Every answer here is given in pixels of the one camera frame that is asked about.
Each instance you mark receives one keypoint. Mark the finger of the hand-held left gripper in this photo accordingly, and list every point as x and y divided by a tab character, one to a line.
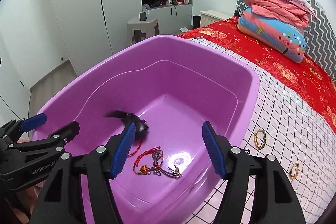
34	121
63	134

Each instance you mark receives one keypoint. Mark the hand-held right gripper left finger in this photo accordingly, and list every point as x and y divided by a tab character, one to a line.
123	150

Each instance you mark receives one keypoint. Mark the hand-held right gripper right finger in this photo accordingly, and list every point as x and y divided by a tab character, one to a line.
214	153

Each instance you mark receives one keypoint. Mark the black wrist watch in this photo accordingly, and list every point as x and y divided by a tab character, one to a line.
139	123

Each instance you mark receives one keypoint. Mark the purple plastic basin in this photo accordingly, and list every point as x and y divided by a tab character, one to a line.
170	87

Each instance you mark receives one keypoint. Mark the white black checkered bed sheet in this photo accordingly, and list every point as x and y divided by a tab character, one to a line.
275	121

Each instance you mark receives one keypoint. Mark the red patterned bedspread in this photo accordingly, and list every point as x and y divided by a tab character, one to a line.
288	64

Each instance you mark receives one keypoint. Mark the beige plastic stool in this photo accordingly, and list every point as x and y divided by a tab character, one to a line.
143	27

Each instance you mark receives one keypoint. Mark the white paper sheet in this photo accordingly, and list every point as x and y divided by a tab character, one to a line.
184	29

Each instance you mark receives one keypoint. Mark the black cylindrical bin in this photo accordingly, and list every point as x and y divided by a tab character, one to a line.
196	21

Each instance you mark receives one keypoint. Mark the colourful dotted pillow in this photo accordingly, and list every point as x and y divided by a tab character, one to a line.
270	32

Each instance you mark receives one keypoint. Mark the small black device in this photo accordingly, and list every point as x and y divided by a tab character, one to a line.
143	16

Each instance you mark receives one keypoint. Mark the white nightstand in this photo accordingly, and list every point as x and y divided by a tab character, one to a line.
212	15

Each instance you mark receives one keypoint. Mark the white wardrobe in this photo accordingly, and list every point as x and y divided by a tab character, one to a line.
118	3

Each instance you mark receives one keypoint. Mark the pink folded quilt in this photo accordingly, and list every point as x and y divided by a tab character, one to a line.
273	3

